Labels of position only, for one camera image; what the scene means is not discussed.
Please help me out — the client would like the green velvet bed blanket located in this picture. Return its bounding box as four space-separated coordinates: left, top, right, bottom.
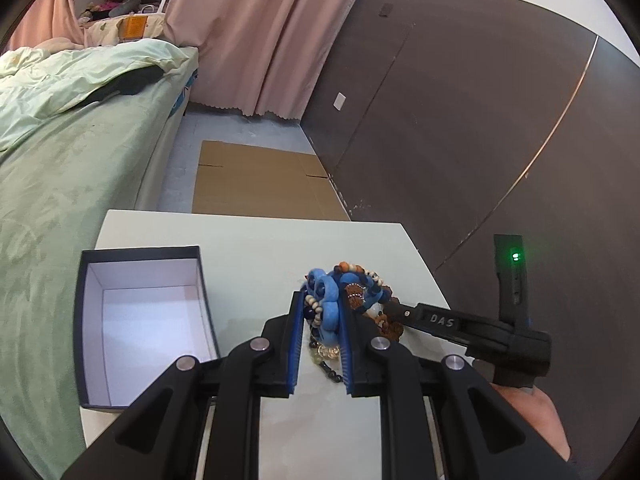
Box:
1 48 198 479

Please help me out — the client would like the pink curtain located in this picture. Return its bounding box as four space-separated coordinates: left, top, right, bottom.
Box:
165 0 355 120
2 0 85 51

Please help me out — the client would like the pale green duvet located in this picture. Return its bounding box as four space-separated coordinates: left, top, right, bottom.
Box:
1 38 198 156

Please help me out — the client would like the flattened brown cardboard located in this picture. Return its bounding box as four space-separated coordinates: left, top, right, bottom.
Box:
192 141 349 221

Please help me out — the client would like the black jewelry box white interior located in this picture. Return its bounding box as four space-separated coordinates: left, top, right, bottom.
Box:
73 246 220 412

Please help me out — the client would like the blue braided bracelet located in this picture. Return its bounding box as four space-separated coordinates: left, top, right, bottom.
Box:
301 268 393 345

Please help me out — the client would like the white wall socket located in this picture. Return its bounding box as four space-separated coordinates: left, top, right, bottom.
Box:
333 92 346 110

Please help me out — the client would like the right hand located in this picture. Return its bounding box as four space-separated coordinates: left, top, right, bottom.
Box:
492 384 572 462

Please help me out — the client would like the black garment on bed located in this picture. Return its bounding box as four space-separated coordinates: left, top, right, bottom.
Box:
76 65 164 108

